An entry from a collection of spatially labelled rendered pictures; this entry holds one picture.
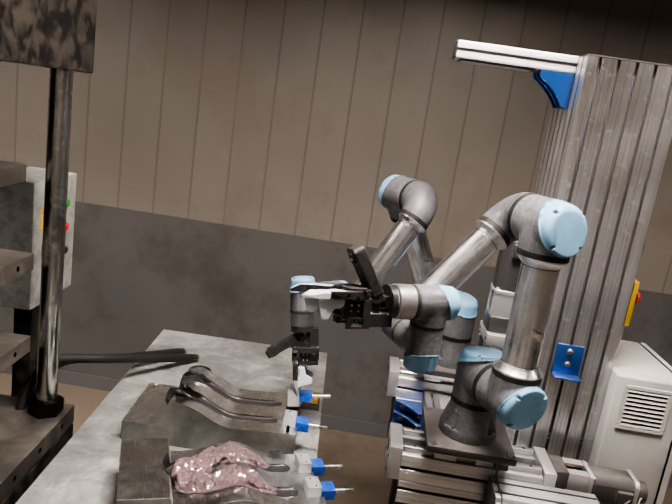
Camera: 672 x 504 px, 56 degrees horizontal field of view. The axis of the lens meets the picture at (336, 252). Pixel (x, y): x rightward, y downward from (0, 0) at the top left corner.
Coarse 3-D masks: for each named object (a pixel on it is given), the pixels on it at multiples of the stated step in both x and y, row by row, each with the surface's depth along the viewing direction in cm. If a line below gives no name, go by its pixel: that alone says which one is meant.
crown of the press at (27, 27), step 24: (0, 0) 129; (24, 0) 138; (48, 0) 148; (72, 0) 160; (96, 0) 175; (0, 24) 130; (24, 24) 139; (48, 24) 150; (72, 24) 162; (0, 48) 131; (24, 48) 141; (48, 48) 151; (72, 48) 164
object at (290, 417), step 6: (288, 414) 188; (294, 414) 189; (288, 420) 186; (294, 420) 186; (300, 420) 188; (306, 420) 189; (294, 426) 187; (300, 426) 187; (306, 426) 187; (312, 426) 189; (318, 426) 189; (324, 426) 189; (306, 432) 187
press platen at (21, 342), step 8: (0, 336) 183; (8, 336) 184; (16, 336) 185; (24, 336) 185; (0, 344) 178; (8, 344) 179; (16, 344) 179; (24, 344) 183; (0, 352) 173; (8, 352) 174; (16, 352) 179; (24, 352) 184; (0, 360) 171; (8, 360) 175; (16, 360) 180; (0, 368) 171
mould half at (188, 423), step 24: (192, 384) 194; (144, 408) 191; (168, 408) 182; (192, 408) 181; (240, 408) 195; (264, 408) 196; (144, 432) 183; (168, 432) 183; (192, 432) 183; (216, 432) 183; (240, 432) 183; (264, 432) 182; (288, 432) 183
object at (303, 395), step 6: (288, 390) 196; (300, 390) 200; (306, 390) 200; (312, 390) 200; (288, 396) 197; (294, 396) 197; (300, 396) 197; (306, 396) 197; (312, 396) 198; (318, 396) 198; (324, 396) 198; (288, 402) 197; (294, 402) 197
